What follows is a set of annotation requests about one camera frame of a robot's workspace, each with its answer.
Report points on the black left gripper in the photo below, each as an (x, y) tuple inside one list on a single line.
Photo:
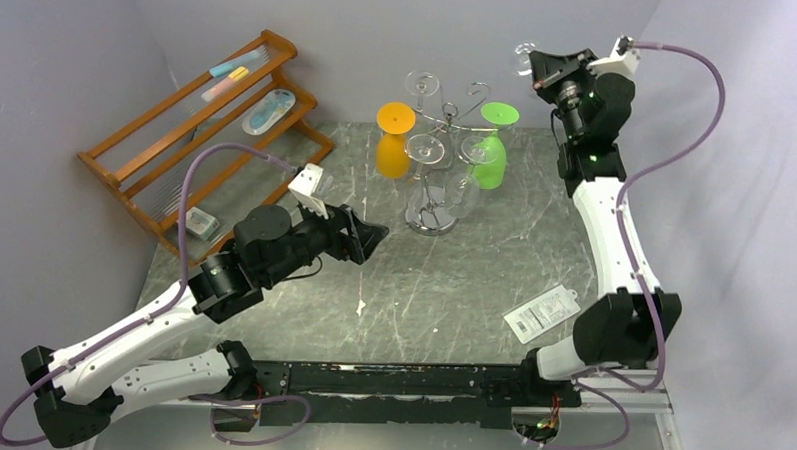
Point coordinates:
[(363, 237)]

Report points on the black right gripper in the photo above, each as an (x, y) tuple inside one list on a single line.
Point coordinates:
[(557, 75)]

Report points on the clear wine glass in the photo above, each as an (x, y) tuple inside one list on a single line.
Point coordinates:
[(425, 151), (462, 191), (520, 64), (421, 84)]

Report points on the orange plastic wine glass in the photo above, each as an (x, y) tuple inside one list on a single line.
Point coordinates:
[(395, 119)]

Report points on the green plastic wine glass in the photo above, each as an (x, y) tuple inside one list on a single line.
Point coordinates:
[(490, 174)]

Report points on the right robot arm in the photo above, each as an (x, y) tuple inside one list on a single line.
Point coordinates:
[(629, 323)]

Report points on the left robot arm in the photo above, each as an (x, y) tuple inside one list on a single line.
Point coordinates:
[(80, 390)]

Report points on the chrome wine glass rack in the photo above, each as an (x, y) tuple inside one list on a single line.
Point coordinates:
[(441, 119)]

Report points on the wooden shelf rack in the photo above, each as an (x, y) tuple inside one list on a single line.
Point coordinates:
[(176, 146)]

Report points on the blue toothbrush package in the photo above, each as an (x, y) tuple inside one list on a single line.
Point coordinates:
[(271, 109)]

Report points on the small teal white box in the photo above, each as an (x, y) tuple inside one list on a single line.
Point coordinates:
[(200, 224)]

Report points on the white paper label card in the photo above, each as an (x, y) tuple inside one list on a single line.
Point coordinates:
[(535, 317)]

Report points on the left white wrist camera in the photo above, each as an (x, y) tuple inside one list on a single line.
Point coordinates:
[(309, 186)]

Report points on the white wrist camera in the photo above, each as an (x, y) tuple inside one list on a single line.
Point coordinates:
[(309, 186), (623, 60)]

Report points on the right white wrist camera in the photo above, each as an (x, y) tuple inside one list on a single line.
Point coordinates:
[(623, 60)]

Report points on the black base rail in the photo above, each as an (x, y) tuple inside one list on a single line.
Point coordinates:
[(430, 393)]

